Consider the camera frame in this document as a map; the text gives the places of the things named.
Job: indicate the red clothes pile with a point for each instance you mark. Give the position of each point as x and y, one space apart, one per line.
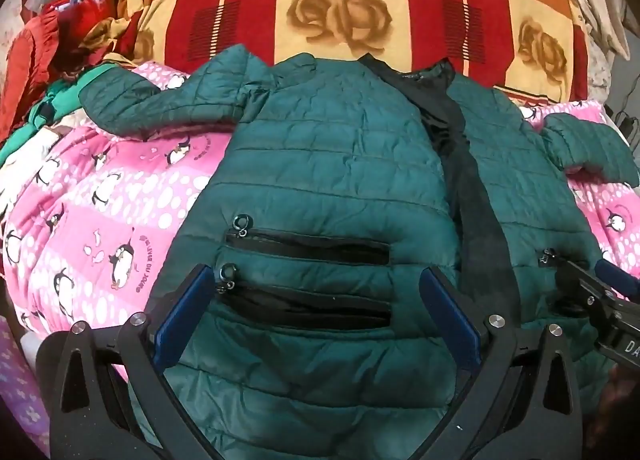
60 35

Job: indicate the green quilted puffer jacket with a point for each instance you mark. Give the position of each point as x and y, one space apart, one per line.
330 200

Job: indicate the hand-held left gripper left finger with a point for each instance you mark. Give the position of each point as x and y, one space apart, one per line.
183 312

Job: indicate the beige patterned pillow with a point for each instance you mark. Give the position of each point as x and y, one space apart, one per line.
600 10

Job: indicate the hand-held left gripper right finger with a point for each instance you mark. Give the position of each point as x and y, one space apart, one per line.
446 319

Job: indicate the green white garment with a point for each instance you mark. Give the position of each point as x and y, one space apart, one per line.
45 105

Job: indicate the purple floral cloth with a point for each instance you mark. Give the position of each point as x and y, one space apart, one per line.
20 380

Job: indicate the red orange rose checked blanket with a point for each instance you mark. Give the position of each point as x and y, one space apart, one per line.
350 5

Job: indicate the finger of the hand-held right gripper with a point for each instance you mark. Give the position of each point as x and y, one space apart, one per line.
618 275
580 285

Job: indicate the pink penguin print blanket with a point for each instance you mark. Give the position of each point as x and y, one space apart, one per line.
100 220

